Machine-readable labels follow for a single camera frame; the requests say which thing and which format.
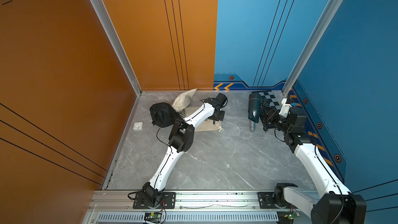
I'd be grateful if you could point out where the grey microphone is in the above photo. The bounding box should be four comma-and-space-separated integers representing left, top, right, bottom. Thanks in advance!
249, 120, 256, 132

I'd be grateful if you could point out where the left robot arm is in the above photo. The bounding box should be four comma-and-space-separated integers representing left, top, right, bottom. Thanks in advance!
127, 93, 228, 209

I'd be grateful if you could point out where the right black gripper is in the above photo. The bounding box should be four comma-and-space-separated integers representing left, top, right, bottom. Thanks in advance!
262, 106, 292, 135

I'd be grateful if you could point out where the beige printed drawstring pouch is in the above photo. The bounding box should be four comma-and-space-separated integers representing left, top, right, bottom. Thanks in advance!
181, 107, 223, 132

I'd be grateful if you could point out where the left green circuit board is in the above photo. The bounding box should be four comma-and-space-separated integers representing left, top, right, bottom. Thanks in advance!
143, 212, 162, 224

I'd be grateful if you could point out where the black hair dryer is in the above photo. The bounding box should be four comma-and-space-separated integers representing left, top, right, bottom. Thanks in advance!
248, 92, 262, 123

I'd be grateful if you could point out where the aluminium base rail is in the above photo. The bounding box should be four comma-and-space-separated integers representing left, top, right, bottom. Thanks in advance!
83, 190, 319, 224

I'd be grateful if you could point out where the white earbuds case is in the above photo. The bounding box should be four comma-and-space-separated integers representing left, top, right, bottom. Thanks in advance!
133, 121, 143, 131

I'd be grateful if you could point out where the black drawstring pouch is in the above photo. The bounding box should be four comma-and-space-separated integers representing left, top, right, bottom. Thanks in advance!
150, 102, 182, 128

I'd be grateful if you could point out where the green circuit board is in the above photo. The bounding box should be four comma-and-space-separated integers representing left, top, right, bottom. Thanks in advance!
143, 212, 162, 224
276, 212, 301, 224

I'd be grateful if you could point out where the right green circuit board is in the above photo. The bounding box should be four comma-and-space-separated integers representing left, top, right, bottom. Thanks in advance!
276, 212, 301, 224

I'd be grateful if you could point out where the folded checkered chess board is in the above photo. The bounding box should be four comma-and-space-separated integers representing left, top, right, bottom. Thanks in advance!
260, 90, 283, 107

